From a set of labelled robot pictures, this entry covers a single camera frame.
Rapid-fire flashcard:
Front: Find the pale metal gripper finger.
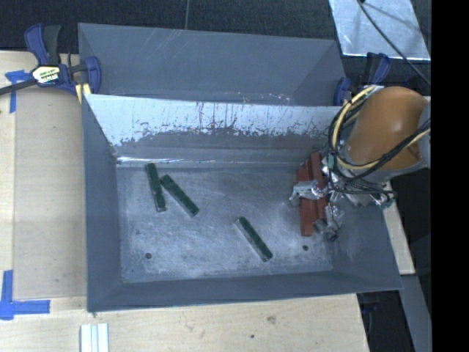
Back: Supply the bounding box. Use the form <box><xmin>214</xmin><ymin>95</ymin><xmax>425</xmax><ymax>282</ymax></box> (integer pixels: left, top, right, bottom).
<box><xmin>314</xmin><ymin>203</ymin><xmax>346</xmax><ymax>243</ymax></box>
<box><xmin>289</xmin><ymin>180</ymin><xmax>327</xmax><ymax>207</ymax></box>

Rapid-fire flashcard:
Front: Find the red-brown flat block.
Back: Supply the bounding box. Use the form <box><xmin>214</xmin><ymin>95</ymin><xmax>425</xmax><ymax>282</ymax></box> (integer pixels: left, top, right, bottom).
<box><xmin>309</xmin><ymin>151</ymin><xmax>329</xmax><ymax>231</ymax></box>
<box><xmin>295</xmin><ymin>166</ymin><xmax>317</xmax><ymax>238</ymax></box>

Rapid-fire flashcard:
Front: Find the dark green flat block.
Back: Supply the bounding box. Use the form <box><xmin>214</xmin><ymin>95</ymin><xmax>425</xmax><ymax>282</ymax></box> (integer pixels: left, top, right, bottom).
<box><xmin>233</xmin><ymin>216</ymin><xmax>274</xmax><ymax>263</ymax></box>
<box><xmin>160</xmin><ymin>174</ymin><xmax>201</xmax><ymax>219</ymax></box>
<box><xmin>144</xmin><ymin>162</ymin><xmax>168</xmax><ymax>213</ymax></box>

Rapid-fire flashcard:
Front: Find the grey metal bin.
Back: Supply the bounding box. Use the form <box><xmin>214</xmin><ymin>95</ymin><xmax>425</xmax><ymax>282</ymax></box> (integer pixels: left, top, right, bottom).
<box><xmin>76</xmin><ymin>22</ymin><xmax>405</xmax><ymax>313</ymax></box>

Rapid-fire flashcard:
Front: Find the pale wood board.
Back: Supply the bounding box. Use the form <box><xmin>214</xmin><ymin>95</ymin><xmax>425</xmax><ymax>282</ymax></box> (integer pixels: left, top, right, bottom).
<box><xmin>12</xmin><ymin>86</ymin><xmax>89</xmax><ymax>301</ymax></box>

